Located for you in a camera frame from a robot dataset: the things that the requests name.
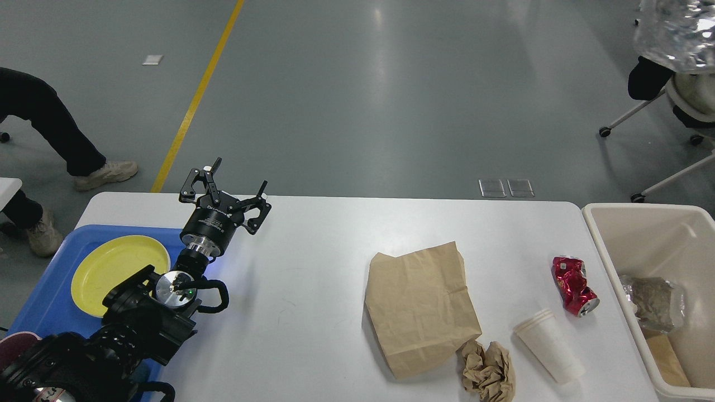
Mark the yellow plate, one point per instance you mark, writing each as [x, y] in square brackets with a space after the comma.
[110, 264]

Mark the white paper cup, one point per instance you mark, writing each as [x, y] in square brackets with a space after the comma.
[544, 338]

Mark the aluminium foil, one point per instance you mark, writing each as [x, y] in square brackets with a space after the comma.
[677, 35]

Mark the silver floor socket plates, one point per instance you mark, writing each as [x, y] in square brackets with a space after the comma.
[506, 188]

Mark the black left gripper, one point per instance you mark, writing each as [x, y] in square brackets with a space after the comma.
[216, 217]

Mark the pink mug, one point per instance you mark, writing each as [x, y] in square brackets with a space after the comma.
[15, 345]

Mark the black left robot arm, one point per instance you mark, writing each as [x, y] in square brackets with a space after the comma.
[148, 316]

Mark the crumpled brown paper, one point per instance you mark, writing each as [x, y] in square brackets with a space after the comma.
[487, 371]

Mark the white side table corner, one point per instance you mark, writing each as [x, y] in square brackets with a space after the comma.
[8, 188]

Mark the brown paper bag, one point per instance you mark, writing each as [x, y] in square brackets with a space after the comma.
[420, 308]

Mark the red snack wrapper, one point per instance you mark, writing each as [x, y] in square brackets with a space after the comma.
[570, 276]

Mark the foil wrapped trash in bin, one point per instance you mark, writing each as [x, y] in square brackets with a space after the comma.
[658, 304]

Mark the brown cardboard piece in bin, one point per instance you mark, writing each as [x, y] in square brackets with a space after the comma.
[665, 358]

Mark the blue plastic tray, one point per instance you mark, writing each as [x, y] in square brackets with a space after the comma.
[50, 309]

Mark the cream plastic bin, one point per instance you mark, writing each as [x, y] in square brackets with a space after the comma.
[674, 242]

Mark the person in black trousers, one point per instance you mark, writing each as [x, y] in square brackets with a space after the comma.
[32, 99]

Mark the white office chair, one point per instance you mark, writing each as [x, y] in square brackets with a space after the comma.
[693, 95]

